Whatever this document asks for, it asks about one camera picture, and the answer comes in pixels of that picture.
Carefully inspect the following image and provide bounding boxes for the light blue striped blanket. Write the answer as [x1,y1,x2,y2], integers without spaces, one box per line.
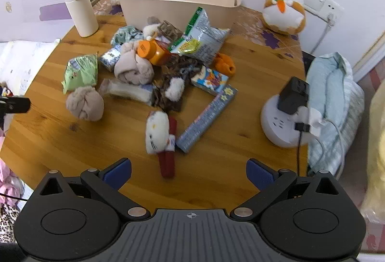
[304,52,366,178]

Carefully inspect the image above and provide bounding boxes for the orange rolled sock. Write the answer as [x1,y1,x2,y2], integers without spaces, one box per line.
[214,53,236,74]

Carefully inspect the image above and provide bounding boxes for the white plug with cable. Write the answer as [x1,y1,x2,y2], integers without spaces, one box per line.
[310,11,339,55]

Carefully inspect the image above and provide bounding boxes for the white fluffy pompom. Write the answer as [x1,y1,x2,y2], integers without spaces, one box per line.
[165,77,185,101]

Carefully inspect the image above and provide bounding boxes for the pink plush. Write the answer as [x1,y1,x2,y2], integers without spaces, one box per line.
[114,42,154,86]

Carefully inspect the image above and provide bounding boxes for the white wall socket panel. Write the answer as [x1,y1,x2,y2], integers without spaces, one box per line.
[301,0,345,22]

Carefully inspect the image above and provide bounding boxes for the white printed bedding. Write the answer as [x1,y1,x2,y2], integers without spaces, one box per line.
[0,39,61,94]

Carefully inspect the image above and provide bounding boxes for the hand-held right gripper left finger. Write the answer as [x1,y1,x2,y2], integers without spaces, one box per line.
[34,158,151,222]

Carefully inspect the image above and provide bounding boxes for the leopard print cloth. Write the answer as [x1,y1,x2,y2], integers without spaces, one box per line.
[0,203,21,243]

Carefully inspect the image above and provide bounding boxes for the black cable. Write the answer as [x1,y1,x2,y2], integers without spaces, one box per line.
[295,122,310,178]

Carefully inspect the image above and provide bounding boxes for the small black box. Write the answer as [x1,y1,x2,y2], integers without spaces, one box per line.
[176,84,238,153]

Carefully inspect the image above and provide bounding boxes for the pale yellow plush blanket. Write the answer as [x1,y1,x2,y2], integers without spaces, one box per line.
[359,90,385,223]

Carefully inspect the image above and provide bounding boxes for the round wooden desk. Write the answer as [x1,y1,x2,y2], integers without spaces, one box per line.
[0,0,307,211]

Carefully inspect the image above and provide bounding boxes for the white charger cable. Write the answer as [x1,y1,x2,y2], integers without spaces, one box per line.
[325,119,347,180]

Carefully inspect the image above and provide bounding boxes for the small white mouse plush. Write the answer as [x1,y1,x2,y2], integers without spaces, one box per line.
[142,16,163,40]

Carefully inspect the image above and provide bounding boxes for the brown patterned cloth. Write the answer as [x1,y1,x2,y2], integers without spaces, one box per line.
[152,56,205,112]

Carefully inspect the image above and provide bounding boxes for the green patterned scrunchie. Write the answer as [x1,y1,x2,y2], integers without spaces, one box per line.
[111,26,145,47]

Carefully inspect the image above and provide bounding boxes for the green snack packet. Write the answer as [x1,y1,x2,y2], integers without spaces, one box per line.
[61,54,99,95]

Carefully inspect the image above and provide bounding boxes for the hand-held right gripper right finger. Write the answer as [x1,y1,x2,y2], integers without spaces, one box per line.
[230,158,346,222]

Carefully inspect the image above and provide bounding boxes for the clear wrapped white packet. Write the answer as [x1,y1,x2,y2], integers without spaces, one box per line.
[99,78,154,106]

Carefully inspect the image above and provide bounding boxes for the beige rolled sock ball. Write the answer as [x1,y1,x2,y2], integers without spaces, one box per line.
[66,86,105,122]

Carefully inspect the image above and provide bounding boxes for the blue white tissue pack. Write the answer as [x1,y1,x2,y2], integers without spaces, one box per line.
[100,46,122,71]

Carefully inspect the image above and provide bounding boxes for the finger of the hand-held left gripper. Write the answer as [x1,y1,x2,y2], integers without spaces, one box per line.
[0,96,31,114]

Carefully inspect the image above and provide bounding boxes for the small colourful carton box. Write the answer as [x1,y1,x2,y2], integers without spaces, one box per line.
[190,66,230,96]

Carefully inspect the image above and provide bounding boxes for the round white power strip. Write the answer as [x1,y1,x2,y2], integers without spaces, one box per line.
[260,94,310,148]

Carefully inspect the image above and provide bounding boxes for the beige plastic storage bin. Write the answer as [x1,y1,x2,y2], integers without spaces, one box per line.
[118,0,243,31]

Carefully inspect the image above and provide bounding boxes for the red cloth roll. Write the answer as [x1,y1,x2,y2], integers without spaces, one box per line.
[159,118,177,180]

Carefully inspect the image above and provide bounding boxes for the white thermos bottle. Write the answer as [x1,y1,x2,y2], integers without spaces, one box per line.
[61,0,99,38]

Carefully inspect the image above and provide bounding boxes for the black power adapter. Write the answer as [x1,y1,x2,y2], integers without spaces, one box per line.
[277,77,311,116]

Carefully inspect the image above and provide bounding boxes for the pink clothing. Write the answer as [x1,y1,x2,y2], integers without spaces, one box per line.
[0,157,26,205]

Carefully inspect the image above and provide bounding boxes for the white charger plug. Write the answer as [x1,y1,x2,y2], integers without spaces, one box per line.
[296,107,327,137]

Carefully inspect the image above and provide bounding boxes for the orange white hamster plush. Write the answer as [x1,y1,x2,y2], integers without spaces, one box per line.
[262,0,307,36]

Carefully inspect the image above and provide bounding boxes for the silver green snack bag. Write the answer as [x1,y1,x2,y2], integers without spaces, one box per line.
[168,7,231,65]

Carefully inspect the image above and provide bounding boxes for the white cat plush toy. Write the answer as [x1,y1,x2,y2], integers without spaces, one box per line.
[146,111,170,155]

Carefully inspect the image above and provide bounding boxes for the orange plastic bottle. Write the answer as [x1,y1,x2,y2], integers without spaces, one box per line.
[136,39,173,65]

